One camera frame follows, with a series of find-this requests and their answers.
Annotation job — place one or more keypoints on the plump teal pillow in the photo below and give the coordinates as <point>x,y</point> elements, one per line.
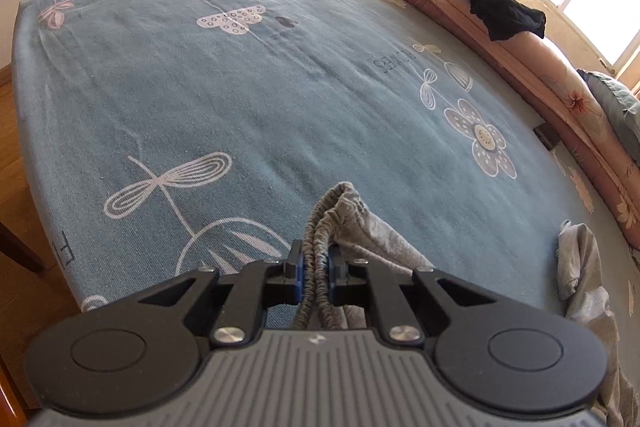
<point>620,107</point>

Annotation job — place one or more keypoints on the folded pink floral quilt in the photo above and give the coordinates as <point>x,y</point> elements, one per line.
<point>550,72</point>

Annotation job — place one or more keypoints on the grey pants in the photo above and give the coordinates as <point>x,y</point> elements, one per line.
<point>360,227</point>

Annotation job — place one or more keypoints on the black garment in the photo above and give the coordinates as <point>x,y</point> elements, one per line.
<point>505,14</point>

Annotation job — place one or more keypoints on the teal printed bed sheet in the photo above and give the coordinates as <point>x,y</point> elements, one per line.
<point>250,82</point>

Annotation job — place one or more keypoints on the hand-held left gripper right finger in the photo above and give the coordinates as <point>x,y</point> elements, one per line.
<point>334,274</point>

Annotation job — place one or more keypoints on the black smartphone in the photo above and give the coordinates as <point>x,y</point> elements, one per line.
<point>546,137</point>

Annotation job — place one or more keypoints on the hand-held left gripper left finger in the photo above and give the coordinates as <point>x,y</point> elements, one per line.
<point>299,272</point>

